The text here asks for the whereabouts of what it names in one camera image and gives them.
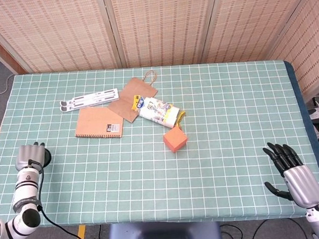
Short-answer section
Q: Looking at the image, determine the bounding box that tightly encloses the black floor cable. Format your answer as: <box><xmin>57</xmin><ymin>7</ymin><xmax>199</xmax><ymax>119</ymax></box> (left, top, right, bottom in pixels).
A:
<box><xmin>220</xmin><ymin>216</ymin><xmax>310</xmax><ymax>239</ymax></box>

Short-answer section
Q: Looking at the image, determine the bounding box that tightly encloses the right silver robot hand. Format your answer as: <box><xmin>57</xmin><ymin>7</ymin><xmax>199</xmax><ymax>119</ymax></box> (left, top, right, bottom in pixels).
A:
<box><xmin>262</xmin><ymin>139</ymin><xmax>319</xmax><ymax>210</ymax></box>

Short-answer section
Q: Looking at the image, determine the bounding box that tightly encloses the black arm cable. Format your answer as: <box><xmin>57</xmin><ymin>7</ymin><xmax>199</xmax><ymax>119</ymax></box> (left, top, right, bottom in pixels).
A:
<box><xmin>28</xmin><ymin>156</ymin><xmax>88</xmax><ymax>239</ymax></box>

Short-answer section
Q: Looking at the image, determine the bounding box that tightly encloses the plastic wrapped white package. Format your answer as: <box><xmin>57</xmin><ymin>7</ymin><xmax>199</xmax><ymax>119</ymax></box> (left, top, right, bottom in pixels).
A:
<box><xmin>130</xmin><ymin>92</ymin><xmax>188</xmax><ymax>132</ymax></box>

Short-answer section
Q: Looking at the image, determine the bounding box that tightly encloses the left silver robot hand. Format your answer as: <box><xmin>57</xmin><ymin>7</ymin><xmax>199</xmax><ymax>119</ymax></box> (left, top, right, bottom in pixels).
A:
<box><xmin>14</xmin><ymin>142</ymin><xmax>50</xmax><ymax>172</ymax></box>

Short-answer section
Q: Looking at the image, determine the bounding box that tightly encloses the white folding laptop stand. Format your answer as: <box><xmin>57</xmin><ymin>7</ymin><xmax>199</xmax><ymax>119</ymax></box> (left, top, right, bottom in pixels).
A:
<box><xmin>58</xmin><ymin>88</ymin><xmax>121</xmax><ymax>114</ymax></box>

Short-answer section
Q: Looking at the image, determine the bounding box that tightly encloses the orange red cube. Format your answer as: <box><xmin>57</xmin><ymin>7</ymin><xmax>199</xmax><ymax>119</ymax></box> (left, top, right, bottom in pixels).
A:
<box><xmin>162</xmin><ymin>126</ymin><xmax>189</xmax><ymax>154</ymax></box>

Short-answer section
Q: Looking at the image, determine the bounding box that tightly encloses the brown paper bag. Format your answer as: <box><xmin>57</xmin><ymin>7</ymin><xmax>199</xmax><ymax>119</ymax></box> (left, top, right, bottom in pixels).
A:
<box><xmin>107</xmin><ymin>70</ymin><xmax>161</xmax><ymax>125</ymax></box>

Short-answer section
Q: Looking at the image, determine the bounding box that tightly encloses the brown spiral notebook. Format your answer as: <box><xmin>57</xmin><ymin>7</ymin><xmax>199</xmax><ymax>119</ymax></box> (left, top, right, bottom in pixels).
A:
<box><xmin>73</xmin><ymin>104</ymin><xmax>125</xmax><ymax>142</ymax></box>

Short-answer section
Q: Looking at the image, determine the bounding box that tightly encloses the woven folding screen panel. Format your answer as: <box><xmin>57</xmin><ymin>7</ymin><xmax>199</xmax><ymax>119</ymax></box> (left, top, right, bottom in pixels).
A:
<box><xmin>198</xmin><ymin>0</ymin><xmax>319</xmax><ymax>66</ymax></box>
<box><xmin>103</xmin><ymin>0</ymin><xmax>223</xmax><ymax>71</ymax></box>
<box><xmin>263</xmin><ymin>0</ymin><xmax>319</xmax><ymax>104</ymax></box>
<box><xmin>0</xmin><ymin>0</ymin><xmax>121</xmax><ymax>77</ymax></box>

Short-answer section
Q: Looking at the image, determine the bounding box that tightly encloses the green checked tablecloth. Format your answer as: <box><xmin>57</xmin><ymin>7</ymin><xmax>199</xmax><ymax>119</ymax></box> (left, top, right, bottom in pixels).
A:
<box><xmin>0</xmin><ymin>56</ymin><xmax>319</xmax><ymax>236</ymax></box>

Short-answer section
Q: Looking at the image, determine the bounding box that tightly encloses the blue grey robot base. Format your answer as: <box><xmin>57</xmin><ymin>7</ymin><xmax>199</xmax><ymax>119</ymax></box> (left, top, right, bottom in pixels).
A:
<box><xmin>106</xmin><ymin>217</ymin><xmax>223</xmax><ymax>239</ymax></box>

